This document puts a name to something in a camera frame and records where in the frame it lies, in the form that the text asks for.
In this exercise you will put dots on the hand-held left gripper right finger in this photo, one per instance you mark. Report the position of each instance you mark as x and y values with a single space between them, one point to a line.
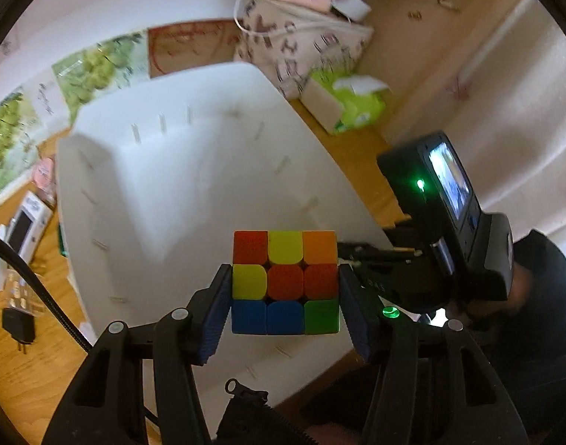
357 320

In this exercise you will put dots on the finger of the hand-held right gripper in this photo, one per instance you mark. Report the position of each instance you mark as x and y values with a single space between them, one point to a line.
371 250
389 287

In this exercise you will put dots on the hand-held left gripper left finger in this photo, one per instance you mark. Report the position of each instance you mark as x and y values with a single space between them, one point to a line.
215 315

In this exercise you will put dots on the multicoloured puzzle cube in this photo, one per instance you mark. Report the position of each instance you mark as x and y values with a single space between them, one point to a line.
285 282

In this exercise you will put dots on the white plastic bin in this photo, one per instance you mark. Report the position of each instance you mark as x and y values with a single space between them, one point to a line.
180 194

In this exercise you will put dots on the clear plastic box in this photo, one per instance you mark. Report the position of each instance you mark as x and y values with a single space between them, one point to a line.
18 299

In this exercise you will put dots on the black power adapter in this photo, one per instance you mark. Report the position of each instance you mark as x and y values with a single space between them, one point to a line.
17 327

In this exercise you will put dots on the white digital camera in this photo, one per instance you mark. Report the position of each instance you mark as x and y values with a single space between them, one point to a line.
25 231

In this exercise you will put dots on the pink ribbon roll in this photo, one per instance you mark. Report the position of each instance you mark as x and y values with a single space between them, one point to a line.
45 174

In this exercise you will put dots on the person's right forearm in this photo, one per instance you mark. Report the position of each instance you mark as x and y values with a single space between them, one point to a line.
528 292

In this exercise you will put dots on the green tissue pack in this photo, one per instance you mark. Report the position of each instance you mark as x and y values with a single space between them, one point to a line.
357 111

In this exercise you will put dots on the black zippered bag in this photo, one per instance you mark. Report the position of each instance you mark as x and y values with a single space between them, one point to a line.
255 417

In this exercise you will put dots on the cream printed bedsheet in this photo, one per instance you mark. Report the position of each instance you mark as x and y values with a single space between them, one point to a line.
519 102

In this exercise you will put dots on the white charger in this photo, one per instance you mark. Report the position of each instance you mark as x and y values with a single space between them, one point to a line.
352 7

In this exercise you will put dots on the printed canvas bag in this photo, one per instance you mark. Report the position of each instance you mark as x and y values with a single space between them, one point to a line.
273 23

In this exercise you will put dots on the green grape picture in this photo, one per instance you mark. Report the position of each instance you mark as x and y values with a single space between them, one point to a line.
4 139
97 69

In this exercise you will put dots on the red-brown wall poster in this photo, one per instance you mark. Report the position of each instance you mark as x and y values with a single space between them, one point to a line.
190 48

